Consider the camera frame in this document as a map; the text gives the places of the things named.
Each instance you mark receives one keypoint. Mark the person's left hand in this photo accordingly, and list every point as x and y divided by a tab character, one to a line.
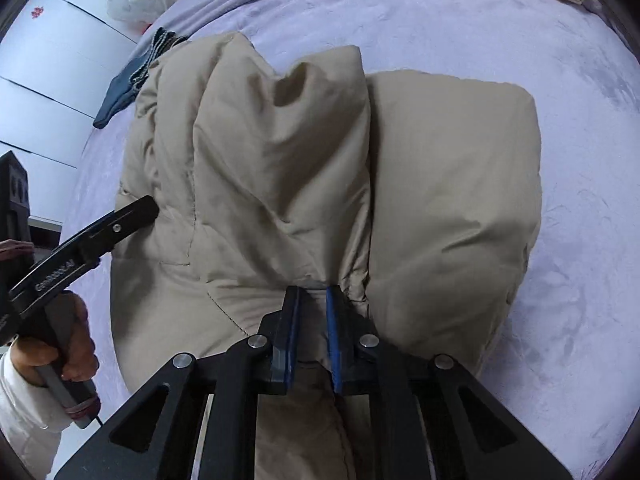
77	340

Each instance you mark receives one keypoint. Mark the white plastic bag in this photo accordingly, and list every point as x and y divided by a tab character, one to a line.
137	0

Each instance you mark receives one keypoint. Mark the folded blue jeans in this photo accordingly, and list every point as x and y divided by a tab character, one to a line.
117	97

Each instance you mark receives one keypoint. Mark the white wardrobe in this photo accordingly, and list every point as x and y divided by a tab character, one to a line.
50	70

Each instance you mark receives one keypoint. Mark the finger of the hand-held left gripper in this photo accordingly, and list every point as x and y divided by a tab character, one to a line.
125	220

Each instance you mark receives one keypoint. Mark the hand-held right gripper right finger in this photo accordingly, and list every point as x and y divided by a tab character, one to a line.
334	342

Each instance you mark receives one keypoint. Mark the beige puffer jacket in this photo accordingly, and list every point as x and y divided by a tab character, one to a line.
300	160

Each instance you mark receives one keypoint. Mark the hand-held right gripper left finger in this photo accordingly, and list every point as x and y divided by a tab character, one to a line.
289	342

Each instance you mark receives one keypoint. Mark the lilac bed sheet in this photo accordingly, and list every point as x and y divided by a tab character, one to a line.
575	135

